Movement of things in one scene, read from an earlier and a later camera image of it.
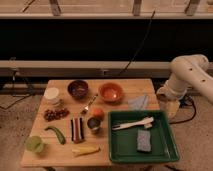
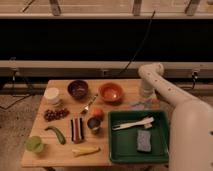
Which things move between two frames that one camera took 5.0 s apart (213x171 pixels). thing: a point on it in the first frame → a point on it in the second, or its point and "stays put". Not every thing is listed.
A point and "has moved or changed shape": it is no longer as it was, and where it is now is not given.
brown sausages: [77, 129] stays put
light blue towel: [138, 103] has moved or changed shape
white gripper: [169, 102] → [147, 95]
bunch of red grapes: [50, 115] stays put
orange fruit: [98, 113] stays put
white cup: [51, 96] stays put
